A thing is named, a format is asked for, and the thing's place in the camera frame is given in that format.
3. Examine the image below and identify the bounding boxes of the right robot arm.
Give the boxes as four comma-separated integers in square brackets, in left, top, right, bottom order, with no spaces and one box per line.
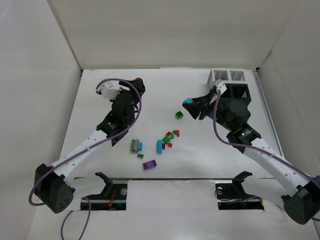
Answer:
[182,90,320,225]

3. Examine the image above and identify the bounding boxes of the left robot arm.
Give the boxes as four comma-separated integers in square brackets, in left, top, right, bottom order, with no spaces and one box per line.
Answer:
[31,77,146,214]

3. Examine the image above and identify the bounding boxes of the green square lego brick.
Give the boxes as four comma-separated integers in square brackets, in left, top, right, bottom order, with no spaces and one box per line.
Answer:
[175,111,184,119]

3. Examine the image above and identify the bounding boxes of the black slotted container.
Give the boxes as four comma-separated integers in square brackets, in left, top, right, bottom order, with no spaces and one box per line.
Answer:
[216,83,252,116]

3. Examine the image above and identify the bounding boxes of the white slotted container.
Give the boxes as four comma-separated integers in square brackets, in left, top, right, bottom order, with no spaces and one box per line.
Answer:
[207,68,246,85]

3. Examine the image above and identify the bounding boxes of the green lego brick centre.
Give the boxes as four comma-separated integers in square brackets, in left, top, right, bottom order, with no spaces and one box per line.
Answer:
[162,136,171,144]

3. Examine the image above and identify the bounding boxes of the stacked multicolour lego pile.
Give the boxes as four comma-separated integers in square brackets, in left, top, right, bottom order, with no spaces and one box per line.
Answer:
[130,139,143,153]

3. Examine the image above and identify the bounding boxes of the cyan long lego brick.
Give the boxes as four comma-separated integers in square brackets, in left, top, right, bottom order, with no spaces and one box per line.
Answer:
[156,139,163,154]

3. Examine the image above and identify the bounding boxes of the purple flat lego brick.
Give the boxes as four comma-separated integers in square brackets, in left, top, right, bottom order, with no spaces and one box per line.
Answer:
[142,159,157,171]

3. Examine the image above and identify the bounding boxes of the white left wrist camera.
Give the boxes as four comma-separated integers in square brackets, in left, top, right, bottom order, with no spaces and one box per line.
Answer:
[96,81,121,100]

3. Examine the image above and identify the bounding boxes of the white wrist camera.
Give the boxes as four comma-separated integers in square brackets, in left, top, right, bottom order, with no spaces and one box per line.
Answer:
[96,81,121,100]
[213,79,227,95]

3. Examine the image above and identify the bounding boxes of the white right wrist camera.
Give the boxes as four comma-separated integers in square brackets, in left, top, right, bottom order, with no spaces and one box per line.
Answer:
[213,79,227,95]

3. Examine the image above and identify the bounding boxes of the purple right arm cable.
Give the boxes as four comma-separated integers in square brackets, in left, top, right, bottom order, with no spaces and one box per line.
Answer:
[212,93,320,183]

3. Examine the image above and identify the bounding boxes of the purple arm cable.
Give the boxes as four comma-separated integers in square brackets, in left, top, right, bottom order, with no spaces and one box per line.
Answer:
[212,93,320,183]
[28,78,143,240]

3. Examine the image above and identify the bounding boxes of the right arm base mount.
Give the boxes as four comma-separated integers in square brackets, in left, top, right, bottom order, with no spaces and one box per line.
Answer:
[214,171,265,211]

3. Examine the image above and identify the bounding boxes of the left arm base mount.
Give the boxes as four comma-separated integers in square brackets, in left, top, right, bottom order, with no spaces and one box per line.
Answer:
[86,172,128,211]

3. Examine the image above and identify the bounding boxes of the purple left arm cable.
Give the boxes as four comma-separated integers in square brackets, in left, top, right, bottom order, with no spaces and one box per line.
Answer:
[28,78,143,240]

